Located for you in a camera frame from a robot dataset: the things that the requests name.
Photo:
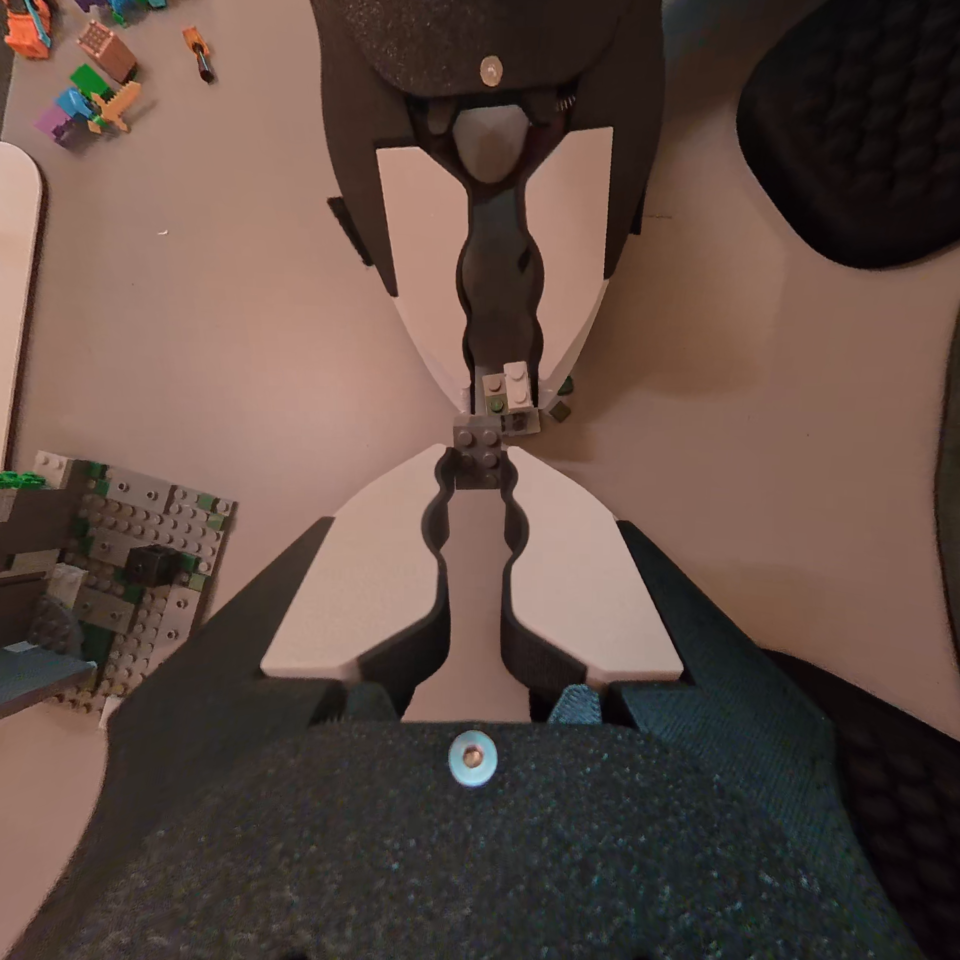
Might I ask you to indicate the brown crate brick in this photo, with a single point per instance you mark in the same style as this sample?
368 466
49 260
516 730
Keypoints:
109 52

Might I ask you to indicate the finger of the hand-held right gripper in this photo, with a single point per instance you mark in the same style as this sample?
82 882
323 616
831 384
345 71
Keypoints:
574 240
420 247

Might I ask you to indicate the purple blue green brick figure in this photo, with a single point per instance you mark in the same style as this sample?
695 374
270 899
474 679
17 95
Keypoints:
120 6

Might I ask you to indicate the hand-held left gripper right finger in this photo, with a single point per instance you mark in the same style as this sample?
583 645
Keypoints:
592 592

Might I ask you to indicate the small brown toy tool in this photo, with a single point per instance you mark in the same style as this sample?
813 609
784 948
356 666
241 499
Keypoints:
199 56

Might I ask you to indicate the dark grey brick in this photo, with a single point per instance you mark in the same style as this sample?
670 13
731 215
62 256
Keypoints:
478 457

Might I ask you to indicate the orange figure with blue pickaxe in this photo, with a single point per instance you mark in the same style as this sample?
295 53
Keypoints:
30 30

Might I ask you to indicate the colourful figure with yellow sword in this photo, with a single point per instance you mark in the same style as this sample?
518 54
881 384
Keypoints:
90 105

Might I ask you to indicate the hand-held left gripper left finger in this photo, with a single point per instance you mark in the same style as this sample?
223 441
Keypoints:
352 592

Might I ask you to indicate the small dark green tile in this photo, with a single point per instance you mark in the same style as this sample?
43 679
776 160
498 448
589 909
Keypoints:
561 411

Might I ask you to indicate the grey baseplate brick building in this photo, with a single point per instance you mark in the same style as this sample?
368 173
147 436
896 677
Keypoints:
127 555

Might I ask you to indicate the grey brick pillar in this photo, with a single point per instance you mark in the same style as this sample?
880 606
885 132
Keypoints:
510 397

